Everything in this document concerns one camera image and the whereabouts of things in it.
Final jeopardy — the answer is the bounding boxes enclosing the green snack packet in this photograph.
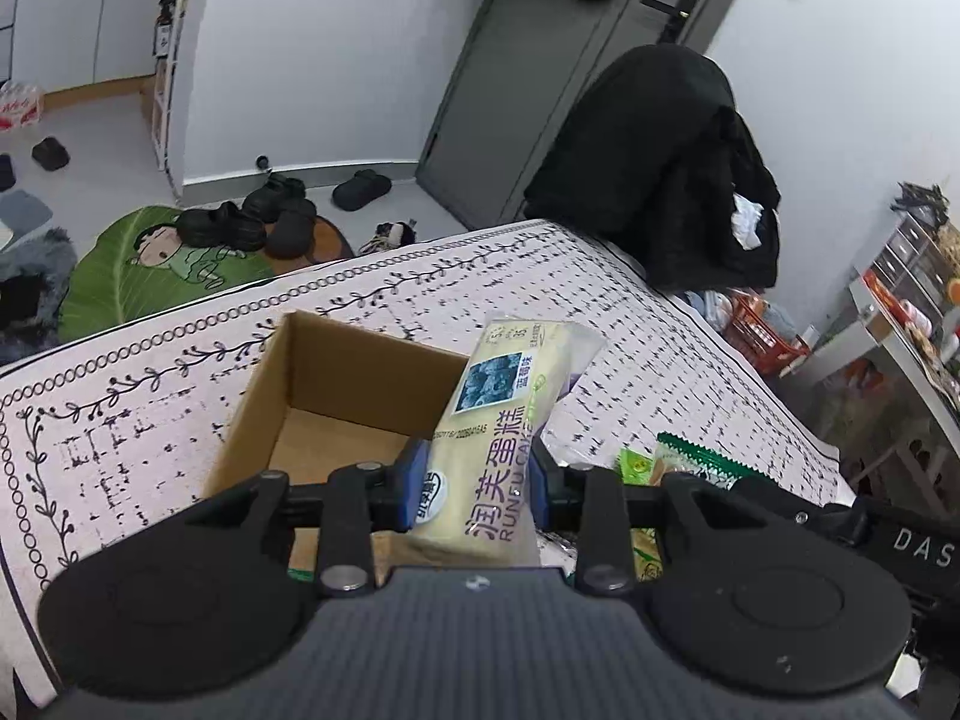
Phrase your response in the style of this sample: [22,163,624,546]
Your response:
[617,433,757,582]

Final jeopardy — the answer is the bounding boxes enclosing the yellow cake snack package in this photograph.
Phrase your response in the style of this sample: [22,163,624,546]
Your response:
[409,317,604,567]

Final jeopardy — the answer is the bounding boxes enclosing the brown cardboard box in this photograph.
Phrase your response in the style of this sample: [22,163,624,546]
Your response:
[200,308,475,579]

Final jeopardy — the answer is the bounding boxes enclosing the white desk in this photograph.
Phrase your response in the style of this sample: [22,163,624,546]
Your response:
[793,268,958,511]

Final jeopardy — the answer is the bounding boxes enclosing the red plastic basket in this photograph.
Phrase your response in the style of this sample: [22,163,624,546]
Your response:
[722,293,811,377]

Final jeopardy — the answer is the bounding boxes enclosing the white patterned bed cover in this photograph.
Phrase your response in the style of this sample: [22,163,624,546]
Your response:
[2,223,850,718]

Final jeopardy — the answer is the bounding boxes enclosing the grey drawer organizer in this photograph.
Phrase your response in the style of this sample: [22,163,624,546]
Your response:
[861,211,958,328]

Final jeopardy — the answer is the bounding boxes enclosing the black shoes on mat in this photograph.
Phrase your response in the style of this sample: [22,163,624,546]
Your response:
[174,174,317,260]

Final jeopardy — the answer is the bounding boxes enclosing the black slipper by door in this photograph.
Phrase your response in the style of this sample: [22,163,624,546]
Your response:
[331,169,392,213]

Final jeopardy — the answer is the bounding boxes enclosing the green cartoon floor mat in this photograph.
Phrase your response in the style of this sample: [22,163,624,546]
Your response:
[59,206,353,341]

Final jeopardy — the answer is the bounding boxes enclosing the black clothes pile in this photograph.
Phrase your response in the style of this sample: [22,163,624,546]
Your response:
[524,44,781,293]

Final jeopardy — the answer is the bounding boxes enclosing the grey door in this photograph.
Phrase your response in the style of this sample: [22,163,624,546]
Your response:
[416,0,731,229]

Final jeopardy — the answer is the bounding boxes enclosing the white cabinet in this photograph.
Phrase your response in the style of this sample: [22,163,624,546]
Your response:
[2,0,184,93]

